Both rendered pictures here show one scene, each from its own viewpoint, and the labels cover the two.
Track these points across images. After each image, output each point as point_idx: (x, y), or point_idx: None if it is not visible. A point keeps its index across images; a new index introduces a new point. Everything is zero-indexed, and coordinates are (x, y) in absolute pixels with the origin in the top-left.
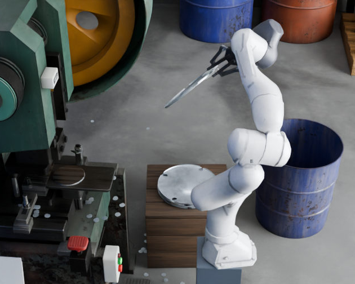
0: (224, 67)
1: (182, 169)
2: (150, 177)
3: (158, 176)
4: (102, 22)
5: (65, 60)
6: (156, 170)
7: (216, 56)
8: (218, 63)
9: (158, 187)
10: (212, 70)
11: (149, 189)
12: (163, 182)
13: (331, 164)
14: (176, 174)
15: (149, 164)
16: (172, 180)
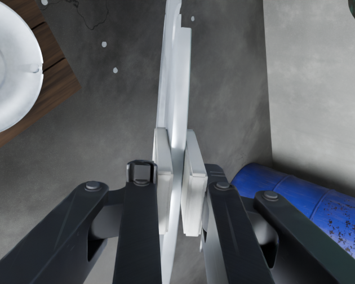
0: (136, 247)
1: (13, 104)
2: (58, 56)
3: (47, 67)
4: None
5: None
6: (60, 82)
7: (338, 267)
8: (227, 234)
9: (24, 21)
10: (190, 171)
11: (39, 22)
12: (23, 44)
13: None
14: (16, 81)
15: (78, 89)
16: (12, 62)
